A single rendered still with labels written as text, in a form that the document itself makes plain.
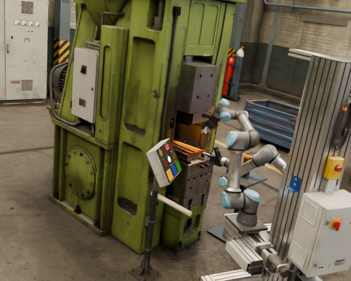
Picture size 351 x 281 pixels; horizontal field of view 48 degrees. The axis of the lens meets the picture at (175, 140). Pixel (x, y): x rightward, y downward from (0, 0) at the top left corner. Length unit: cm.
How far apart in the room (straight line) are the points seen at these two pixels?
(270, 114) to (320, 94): 489
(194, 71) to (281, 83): 922
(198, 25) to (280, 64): 910
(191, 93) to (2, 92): 551
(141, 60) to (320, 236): 197
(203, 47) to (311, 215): 174
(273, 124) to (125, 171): 412
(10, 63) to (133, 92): 498
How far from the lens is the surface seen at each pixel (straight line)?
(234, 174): 275
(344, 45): 1138
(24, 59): 831
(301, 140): 263
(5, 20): 812
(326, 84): 247
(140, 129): 349
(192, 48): 342
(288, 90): 1224
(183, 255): 391
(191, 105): 334
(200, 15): 345
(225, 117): 305
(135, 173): 364
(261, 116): 748
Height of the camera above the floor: 220
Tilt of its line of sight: 18 degrees down
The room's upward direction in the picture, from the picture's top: 7 degrees clockwise
